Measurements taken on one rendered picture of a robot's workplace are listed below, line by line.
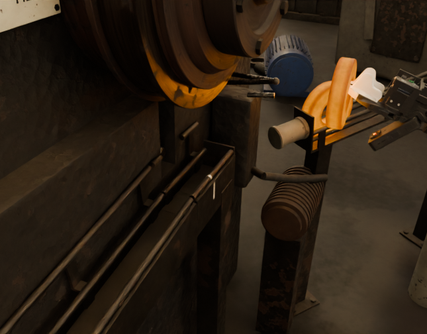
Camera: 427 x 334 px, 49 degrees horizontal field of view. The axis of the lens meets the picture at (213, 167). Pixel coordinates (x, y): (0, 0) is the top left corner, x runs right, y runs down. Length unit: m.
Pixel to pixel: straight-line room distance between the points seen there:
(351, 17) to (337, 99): 2.62
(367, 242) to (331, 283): 0.30
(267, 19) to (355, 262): 1.24
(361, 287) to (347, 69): 0.97
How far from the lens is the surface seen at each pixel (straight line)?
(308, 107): 1.21
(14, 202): 0.63
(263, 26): 0.79
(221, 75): 0.81
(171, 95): 0.69
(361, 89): 1.03
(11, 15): 0.62
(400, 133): 1.05
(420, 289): 1.75
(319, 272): 1.79
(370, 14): 3.51
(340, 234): 1.97
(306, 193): 1.24
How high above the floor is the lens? 1.22
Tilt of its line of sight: 32 degrees down
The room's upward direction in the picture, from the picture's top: 1 degrees clockwise
